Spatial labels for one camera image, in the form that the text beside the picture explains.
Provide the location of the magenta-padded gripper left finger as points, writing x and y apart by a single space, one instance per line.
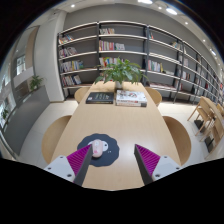
78 160

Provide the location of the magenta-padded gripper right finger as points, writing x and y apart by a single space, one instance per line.
149 160

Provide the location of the pale pink computer mouse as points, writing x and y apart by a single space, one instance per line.
98 148

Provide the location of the dark cartoon-face mouse pad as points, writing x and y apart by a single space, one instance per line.
111 153

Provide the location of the round-backed wooden chair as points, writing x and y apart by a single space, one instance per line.
154 96
55 136
80 94
180 140

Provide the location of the white illustrated book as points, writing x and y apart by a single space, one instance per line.
130 97

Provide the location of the black hardcover book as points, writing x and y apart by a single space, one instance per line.
100 97

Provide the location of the light wooden slatted chair group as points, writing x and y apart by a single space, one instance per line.
203 106

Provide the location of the small green plant on ledge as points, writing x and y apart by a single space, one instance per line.
36 82

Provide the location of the green potted plant, white pot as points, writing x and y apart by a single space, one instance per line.
121 71

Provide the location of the recessed ceiling light group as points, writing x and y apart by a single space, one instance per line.
171 11

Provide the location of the grey wall bookshelf unit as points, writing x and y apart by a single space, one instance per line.
121 36

